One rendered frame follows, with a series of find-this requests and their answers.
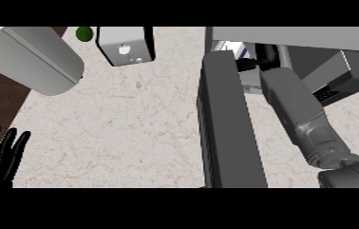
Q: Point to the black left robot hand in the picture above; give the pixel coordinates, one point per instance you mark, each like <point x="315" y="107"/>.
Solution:
<point x="9" y="156"/>

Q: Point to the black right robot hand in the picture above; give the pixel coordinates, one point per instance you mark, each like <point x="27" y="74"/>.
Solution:
<point x="268" y="57"/>

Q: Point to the white blue-striped milk carton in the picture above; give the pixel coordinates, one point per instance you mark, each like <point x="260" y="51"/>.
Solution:
<point x="243" y="52"/>

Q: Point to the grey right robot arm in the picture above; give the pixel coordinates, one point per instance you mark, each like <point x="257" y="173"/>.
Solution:
<point x="299" y="112"/>

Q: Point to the grey microwave body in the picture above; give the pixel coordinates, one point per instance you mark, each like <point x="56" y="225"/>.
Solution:
<point x="299" y="38"/>

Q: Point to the dark grey microwave door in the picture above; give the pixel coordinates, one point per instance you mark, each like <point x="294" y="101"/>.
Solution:
<point x="229" y="122"/>

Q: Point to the pale grey rounded appliance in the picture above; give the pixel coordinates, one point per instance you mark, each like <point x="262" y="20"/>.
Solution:
<point x="34" y="60"/>

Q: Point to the green round vegetable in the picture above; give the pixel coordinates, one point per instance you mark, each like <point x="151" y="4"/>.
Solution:
<point x="84" y="34"/>

